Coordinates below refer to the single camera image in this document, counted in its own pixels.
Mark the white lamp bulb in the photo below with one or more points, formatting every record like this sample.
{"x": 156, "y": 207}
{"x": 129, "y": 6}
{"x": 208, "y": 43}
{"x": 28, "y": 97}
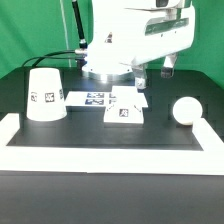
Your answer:
{"x": 186, "y": 110}

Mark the white marker sheet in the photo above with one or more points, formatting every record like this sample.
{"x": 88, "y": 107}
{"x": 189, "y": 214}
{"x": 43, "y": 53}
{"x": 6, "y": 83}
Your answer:
{"x": 89, "y": 99}

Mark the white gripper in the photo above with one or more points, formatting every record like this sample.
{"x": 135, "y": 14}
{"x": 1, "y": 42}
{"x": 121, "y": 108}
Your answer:
{"x": 155, "y": 33}

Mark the white lamp shade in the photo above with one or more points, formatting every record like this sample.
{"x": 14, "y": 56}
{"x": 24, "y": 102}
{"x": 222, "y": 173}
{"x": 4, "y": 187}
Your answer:
{"x": 45, "y": 101}

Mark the white U-shaped frame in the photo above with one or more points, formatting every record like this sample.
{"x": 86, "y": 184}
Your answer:
{"x": 49, "y": 159}

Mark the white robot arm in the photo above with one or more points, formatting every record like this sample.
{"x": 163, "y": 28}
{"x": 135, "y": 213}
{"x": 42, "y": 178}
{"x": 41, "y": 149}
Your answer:
{"x": 107, "y": 54}

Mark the white lamp base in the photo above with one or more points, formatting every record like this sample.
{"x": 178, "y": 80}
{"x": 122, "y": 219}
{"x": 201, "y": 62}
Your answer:
{"x": 127, "y": 108}

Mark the black rod with connector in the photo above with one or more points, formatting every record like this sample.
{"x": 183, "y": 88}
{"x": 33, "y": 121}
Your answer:
{"x": 82, "y": 41}

